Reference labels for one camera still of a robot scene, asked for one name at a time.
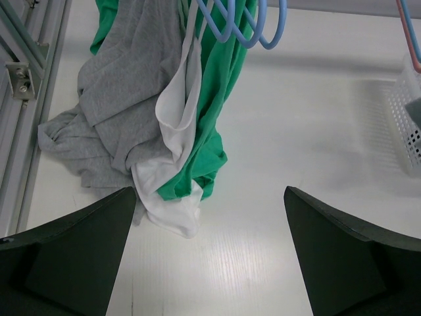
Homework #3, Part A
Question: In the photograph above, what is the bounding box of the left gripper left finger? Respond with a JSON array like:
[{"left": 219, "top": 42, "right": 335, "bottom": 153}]
[{"left": 1, "top": 187, "right": 136, "bottom": 315}]

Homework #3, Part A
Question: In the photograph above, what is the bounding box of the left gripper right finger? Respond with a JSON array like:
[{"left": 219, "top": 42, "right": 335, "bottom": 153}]
[{"left": 284, "top": 186, "right": 420, "bottom": 315}]

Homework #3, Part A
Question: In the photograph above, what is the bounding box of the grey tank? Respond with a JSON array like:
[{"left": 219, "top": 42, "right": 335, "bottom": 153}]
[
  {"left": 405, "top": 97, "right": 421, "bottom": 129},
  {"left": 37, "top": 0, "right": 193, "bottom": 228}
]

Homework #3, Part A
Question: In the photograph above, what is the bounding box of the pink wire hanger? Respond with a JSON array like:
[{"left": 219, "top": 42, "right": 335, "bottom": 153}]
[{"left": 394, "top": 0, "right": 421, "bottom": 73}]

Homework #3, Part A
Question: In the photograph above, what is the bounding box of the blue hanger of green top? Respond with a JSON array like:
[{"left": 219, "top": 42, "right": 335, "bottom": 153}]
[{"left": 259, "top": 0, "right": 287, "bottom": 50}]

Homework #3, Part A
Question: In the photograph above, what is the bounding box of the white tank top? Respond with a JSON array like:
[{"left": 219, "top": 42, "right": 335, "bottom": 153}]
[{"left": 131, "top": 32, "right": 204, "bottom": 240}]

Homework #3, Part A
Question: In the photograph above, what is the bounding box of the blue hanger of grey top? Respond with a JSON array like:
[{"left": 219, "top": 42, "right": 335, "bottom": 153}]
[{"left": 193, "top": 0, "right": 237, "bottom": 43}]

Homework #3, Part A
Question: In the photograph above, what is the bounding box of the blue hanger of white top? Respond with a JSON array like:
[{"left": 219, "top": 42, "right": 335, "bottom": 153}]
[{"left": 224, "top": 1, "right": 268, "bottom": 49}]

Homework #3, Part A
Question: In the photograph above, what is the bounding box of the white plastic basket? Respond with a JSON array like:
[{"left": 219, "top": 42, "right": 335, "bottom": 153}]
[{"left": 385, "top": 55, "right": 420, "bottom": 177}]

